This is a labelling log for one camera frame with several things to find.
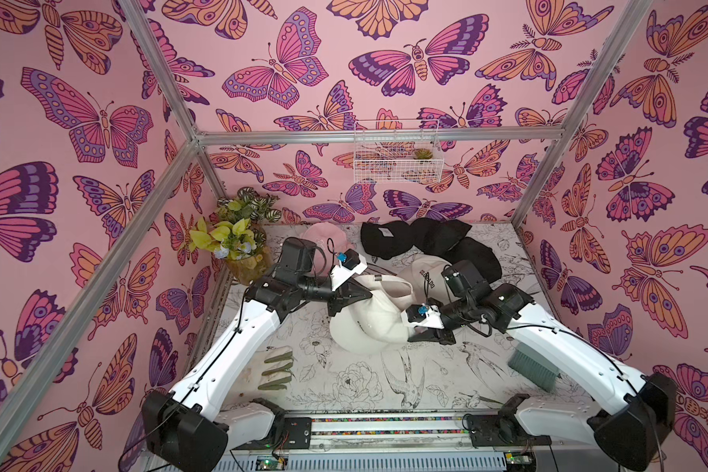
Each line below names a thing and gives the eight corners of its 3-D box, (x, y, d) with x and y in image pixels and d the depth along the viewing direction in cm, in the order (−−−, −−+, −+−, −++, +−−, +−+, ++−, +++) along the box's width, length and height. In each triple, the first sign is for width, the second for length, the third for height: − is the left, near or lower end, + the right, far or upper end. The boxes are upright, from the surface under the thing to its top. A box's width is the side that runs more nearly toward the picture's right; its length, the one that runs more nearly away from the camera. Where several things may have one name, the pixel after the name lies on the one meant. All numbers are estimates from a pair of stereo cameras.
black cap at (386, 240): (360, 258, 112) (360, 250, 108) (360, 229, 122) (360, 220, 118) (412, 258, 112) (414, 250, 108) (408, 229, 122) (410, 220, 118)
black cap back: (400, 238, 119) (401, 226, 114) (427, 215, 128) (430, 203, 123) (438, 263, 111) (442, 252, 106) (465, 237, 120) (469, 225, 114)
